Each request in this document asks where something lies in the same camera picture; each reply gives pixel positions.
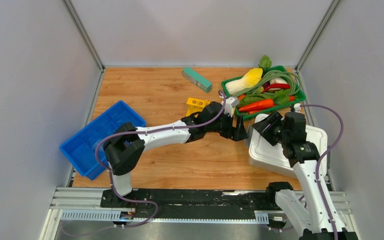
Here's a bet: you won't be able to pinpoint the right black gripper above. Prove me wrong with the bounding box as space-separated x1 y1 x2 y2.
250 110 288 146

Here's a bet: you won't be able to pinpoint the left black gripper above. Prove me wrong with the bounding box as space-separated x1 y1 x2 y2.
205 111 250 142

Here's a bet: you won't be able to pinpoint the white tray lid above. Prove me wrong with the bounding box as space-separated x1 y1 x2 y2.
248 114 328 179

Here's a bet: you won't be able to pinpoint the clear glass funnel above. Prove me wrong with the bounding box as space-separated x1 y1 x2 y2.
91 139 104 154

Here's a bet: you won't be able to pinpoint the beige plastic tub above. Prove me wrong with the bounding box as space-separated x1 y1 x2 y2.
245 125 254 148

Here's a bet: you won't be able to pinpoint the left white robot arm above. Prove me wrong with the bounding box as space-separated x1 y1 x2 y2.
99 102 248 208

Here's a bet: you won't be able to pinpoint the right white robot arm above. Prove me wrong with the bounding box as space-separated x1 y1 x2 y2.
252 112 358 240

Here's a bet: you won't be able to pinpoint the green vegetable tray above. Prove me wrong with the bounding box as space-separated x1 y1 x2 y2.
221 65 306 120

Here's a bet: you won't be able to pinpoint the orange carrot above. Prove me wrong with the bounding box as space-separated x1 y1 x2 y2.
237 95 295 113

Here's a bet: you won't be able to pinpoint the green long beans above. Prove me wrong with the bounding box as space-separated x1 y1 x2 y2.
231 70 302 97

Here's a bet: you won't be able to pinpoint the red chili pepper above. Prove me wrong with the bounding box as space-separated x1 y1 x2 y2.
262 83 291 93

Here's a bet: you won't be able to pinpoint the napa cabbage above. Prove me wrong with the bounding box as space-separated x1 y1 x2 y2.
225 67 263 96

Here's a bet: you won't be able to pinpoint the yellow test tube rack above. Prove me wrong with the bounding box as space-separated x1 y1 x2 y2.
185 97 211 117

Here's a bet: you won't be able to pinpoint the green leafy vegetable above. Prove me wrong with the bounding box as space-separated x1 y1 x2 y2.
258 55 272 73

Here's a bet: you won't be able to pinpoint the teal rectangular box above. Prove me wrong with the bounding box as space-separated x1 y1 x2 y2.
182 67 213 93

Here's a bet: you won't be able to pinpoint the blue plastic bin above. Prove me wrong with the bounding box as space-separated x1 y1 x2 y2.
59 100 146 180

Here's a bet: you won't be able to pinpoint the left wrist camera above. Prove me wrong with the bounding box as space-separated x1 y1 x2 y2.
218 90 240 117

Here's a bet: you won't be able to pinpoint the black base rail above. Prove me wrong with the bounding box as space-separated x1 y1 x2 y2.
100 188 280 220

